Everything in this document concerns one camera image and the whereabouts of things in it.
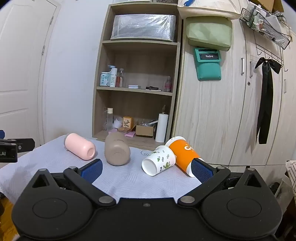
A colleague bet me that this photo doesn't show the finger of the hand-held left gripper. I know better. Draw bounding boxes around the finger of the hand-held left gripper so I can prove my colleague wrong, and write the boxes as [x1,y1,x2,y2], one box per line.
[0,138,36,151]

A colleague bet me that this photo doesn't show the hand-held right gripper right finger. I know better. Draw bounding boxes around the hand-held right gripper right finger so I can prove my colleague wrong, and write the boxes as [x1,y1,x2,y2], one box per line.
[177,158,264,207]

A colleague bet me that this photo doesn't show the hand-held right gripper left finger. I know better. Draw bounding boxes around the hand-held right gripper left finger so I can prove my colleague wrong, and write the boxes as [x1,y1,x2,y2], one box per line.
[32,159,116,207]

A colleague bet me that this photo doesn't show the orange paper cup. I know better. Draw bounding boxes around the orange paper cup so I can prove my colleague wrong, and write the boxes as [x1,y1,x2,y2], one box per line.
[165,136,206,178]

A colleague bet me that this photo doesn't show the pink cup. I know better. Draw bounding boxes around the pink cup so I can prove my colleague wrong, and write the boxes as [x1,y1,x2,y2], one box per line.
[64,133,96,160]

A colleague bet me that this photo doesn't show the tan cup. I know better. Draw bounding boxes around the tan cup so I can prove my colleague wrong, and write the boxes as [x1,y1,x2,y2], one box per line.
[104,133,131,166]

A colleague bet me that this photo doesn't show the white leaf-print paper cup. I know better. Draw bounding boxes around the white leaf-print paper cup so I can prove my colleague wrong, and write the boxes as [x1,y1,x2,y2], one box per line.
[142,145,176,177]

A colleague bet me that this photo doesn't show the white textured tablecloth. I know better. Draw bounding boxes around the white textured tablecloth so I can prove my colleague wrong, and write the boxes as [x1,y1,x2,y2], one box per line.
[0,134,204,205]

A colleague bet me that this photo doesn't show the clear bottle beige cap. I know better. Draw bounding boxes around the clear bottle beige cap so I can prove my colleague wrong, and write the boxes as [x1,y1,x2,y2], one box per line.
[103,108,114,131]

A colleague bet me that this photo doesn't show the light wooden wardrobe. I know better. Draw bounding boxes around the light wooden wardrobe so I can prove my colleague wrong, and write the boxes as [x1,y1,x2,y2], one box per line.
[172,16,296,168]

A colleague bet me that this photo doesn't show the white paper towel roll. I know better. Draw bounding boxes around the white paper towel roll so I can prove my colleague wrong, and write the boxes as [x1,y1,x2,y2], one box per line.
[155,113,168,143]

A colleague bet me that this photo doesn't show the yellow flower-print box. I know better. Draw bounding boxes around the yellow flower-print box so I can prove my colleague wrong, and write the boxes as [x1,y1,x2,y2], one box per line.
[122,116,134,129]

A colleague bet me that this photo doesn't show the small open cardboard box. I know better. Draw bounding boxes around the small open cardboard box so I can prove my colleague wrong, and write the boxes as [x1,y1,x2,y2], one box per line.
[135,124,155,138]

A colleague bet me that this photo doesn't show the white door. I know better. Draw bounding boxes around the white door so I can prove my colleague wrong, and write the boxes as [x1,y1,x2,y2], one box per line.
[0,0,61,149]

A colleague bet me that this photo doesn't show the white patterned cloth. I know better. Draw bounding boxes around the white patterned cloth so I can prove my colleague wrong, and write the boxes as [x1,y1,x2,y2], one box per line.
[285,160,296,186]

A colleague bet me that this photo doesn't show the white pump bottle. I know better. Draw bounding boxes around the white pump bottle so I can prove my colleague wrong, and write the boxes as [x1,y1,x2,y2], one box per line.
[108,65,117,88]

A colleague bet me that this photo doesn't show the clear bottle red liquid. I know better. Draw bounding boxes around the clear bottle red liquid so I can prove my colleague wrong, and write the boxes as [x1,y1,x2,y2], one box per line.
[116,68,125,88]

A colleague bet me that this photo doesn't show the black ribbon bow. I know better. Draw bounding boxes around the black ribbon bow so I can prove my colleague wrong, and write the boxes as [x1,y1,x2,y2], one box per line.
[255,57,283,145]

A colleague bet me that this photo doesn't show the teal pouch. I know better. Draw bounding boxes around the teal pouch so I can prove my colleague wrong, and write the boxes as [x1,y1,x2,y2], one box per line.
[194,47,222,81]

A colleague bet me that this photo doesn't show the wooden open shelf unit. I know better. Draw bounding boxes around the wooden open shelf unit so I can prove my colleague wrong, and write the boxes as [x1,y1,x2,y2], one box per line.
[92,3,183,151]

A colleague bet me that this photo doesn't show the green cushion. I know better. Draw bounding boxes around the green cushion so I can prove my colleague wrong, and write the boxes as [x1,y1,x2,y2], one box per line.
[186,17,233,52]

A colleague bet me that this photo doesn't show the plastic-wrapped silver storage box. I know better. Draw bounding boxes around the plastic-wrapped silver storage box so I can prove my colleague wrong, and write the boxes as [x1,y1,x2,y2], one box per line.
[110,14,176,42]

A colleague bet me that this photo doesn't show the cream fabric bag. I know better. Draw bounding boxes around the cream fabric bag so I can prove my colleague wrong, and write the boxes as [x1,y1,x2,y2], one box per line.
[177,0,246,20]

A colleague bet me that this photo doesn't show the brown cardboard box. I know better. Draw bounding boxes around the brown cardboard box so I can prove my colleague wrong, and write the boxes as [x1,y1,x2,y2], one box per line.
[251,0,285,13]

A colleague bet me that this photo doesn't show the black wire hanging rack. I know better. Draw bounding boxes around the black wire hanging rack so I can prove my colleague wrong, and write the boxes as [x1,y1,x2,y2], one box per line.
[239,8,292,73]

